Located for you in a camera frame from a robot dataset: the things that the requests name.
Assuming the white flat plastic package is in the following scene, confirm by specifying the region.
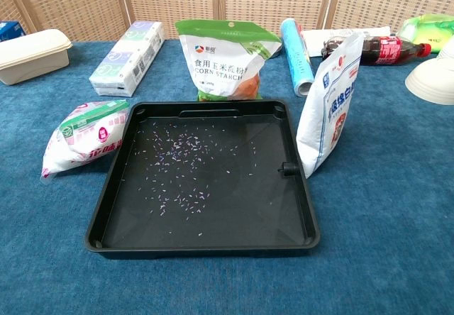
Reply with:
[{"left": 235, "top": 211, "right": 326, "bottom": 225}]
[{"left": 299, "top": 26, "right": 392, "bottom": 58}]

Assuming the blue tablecloth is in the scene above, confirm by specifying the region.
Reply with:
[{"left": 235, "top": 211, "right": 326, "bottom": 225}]
[{"left": 0, "top": 38, "right": 454, "bottom": 315}]

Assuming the white bottle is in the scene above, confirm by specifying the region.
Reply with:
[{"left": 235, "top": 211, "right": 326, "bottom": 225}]
[{"left": 435, "top": 41, "right": 454, "bottom": 62}]

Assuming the beige lidded lunch box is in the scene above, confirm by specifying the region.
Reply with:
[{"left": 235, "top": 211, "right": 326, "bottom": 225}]
[{"left": 0, "top": 28, "right": 74, "bottom": 86}]

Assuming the cola bottle with red label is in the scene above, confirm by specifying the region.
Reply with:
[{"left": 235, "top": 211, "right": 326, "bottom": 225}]
[{"left": 321, "top": 35, "right": 433, "bottom": 67}]

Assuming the white bowl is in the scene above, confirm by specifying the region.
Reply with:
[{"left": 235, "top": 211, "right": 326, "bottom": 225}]
[{"left": 404, "top": 57, "right": 454, "bottom": 105}]

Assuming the black square plastic tray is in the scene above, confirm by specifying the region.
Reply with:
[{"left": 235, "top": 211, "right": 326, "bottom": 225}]
[{"left": 84, "top": 98, "right": 321, "bottom": 260}]

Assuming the green white snack packet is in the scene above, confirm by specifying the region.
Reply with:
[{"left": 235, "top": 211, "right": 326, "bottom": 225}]
[{"left": 175, "top": 19, "right": 283, "bottom": 102}]

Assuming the blue cookie box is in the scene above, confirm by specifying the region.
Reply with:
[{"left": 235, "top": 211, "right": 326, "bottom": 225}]
[{"left": 0, "top": 21, "right": 28, "bottom": 43}]

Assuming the long pastel tissue pack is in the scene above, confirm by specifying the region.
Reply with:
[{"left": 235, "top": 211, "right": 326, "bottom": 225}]
[{"left": 88, "top": 21, "right": 166, "bottom": 99}]

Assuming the green plastic bag pack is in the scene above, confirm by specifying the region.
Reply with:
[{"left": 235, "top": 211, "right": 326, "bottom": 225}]
[{"left": 396, "top": 13, "right": 454, "bottom": 54}]

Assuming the blue cling film roll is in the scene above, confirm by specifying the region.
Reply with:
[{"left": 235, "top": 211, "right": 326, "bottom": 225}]
[{"left": 279, "top": 18, "right": 316, "bottom": 99}]

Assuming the white blue sugar bag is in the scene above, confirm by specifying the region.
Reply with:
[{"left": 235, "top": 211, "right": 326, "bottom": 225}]
[{"left": 296, "top": 32, "right": 365, "bottom": 179}]

